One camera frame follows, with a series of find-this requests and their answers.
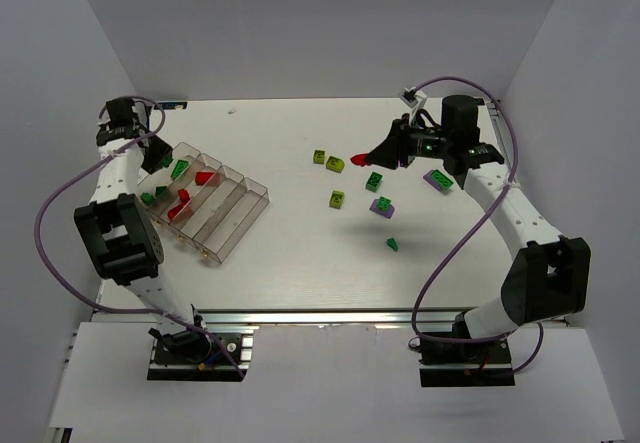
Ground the red roof green lego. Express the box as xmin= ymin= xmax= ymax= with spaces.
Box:
xmin=350 ymin=153 xmax=371 ymax=167

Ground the long green lego brick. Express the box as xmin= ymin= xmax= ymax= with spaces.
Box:
xmin=170 ymin=159 xmax=190 ymax=180

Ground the purple plate green lego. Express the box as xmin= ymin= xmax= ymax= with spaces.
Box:
xmin=369 ymin=197 xmax=395 ymax=219
xmin=423 ymin=169 xmax=454 ymax=192

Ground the green lego piece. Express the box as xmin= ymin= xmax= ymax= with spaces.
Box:
xmin=140 ymin=193 xmax=154 ymax=206

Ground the red rectangular lego brick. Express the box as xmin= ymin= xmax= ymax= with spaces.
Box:
xmin=194 ymin=171 xmax=220 ymax=186

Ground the small red lego brick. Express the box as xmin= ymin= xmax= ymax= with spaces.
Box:
xmin=167 ymin=203 xmax=193 ymax=221

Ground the green lego from roof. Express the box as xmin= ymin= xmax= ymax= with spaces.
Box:
xmin=160 ymin=156 xmax=172 ymax=168

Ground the red lego piece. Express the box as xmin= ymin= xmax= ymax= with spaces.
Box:
xmin=178 ymin=189 xmax=191 ymax=204

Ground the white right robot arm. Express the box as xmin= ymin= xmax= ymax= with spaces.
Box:
xmin=364 ymin=93 xmax=591 ymax=343

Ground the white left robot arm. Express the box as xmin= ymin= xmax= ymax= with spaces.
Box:
xmin=74 ymin=97 xmax=196 ymax=339

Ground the green square lego brick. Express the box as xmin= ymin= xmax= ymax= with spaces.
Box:
xmin=365 ymin=172 xmax=383 ymax=192

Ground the blue label left corner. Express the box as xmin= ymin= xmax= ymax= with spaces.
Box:
xmin=161 ymin=101 xmax=188 ymax=110

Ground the lime lego brick middle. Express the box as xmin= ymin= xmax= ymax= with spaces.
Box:
xmin=325 ymin=156 xmax=345 ymax=173

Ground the lime lego brick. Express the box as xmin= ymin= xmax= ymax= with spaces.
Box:
xmin=313 ymin=150 xmax=326 ymax=165
xmin=325 ymin=156 xmax=345 ymax=173
xmin=329 ymin=190 xmax=345 ymax=209

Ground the lime lego brick lower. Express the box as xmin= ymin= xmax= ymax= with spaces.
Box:
xmin=329 ymin=190 xmax=345 ymax=209

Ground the lime lego brick far left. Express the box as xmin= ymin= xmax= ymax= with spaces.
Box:
xmin=313 ymin=150 xmax=326 ymax=165

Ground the clear compartment organizer tray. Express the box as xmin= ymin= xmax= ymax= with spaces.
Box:
xmin=137 ymin=142 xmax=270 ymax=264

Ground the small green wedge lego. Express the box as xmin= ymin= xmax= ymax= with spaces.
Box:
xmin=386 ymin=238 xmax=399 ymax=252

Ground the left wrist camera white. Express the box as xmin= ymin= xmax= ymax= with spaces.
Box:
xmin=135 ymin=101 xmax=151 ymax=128

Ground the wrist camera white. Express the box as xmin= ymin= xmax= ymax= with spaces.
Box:
xmin=135 ymin=101 xmax=151 ymax=128
xmin=399 ymin=87 xmax=428 ymax=125

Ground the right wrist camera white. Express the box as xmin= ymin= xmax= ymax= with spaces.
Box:
xmin=399 ymin=87 xmax=428 ymax=125

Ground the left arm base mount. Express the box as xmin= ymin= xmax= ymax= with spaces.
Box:
xmin=147 ymin=328 xmax=248 ymax=382

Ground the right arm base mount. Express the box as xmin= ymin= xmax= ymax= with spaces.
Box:
xmin=408 ymin=336 xmax=515 ymax=388

